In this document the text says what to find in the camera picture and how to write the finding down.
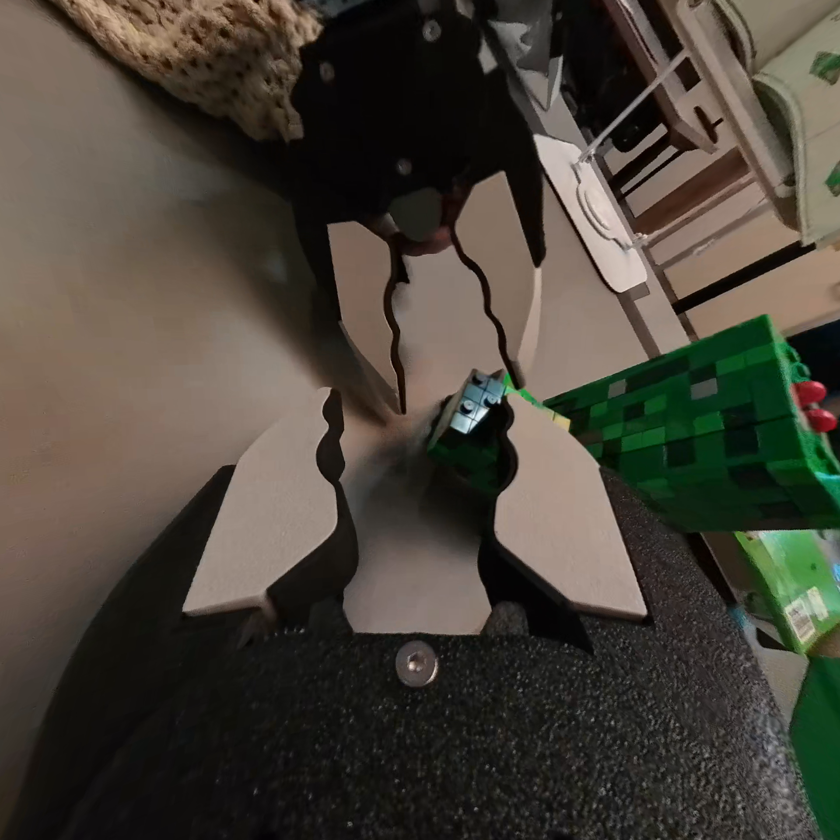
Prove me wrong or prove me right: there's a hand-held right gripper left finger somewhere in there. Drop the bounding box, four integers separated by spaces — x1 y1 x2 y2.
181 386 362 632

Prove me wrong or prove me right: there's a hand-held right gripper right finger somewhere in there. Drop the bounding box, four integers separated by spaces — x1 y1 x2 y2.
476 396 651 634

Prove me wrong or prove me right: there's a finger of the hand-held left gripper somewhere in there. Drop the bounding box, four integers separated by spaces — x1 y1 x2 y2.
327 222 410 416
453 171 544 389

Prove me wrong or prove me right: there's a green lego creeper body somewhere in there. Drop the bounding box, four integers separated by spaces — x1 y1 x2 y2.
427 314 840 534

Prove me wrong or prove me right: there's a person's left forearm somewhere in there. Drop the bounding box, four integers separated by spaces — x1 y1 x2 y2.
46 0 309 142

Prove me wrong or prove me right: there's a green cardboard lego box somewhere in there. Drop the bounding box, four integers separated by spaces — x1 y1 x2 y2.
734 528 840 657

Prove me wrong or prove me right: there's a person's left hand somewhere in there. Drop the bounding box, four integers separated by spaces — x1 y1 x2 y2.
374 187 465 258

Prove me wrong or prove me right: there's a wooden book stand white base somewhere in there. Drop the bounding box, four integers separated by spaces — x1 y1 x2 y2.
535 0 815 294

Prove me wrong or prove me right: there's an open instruction booklet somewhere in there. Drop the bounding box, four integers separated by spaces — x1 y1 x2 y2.
715 0 840 247

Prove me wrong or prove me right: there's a green plastic bin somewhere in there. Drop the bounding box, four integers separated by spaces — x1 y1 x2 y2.
789 653 840 840

